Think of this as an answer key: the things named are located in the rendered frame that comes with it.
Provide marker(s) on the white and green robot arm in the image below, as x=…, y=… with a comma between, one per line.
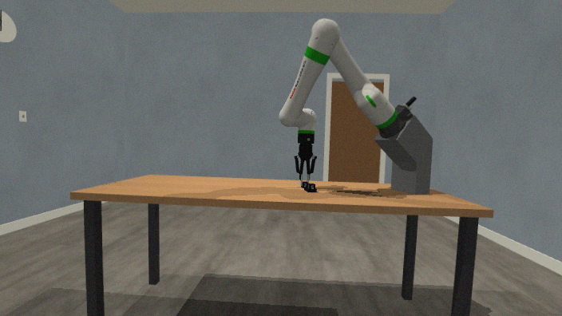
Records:
x=325, y=35

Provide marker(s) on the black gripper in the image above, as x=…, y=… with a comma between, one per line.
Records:
x=305, y=153

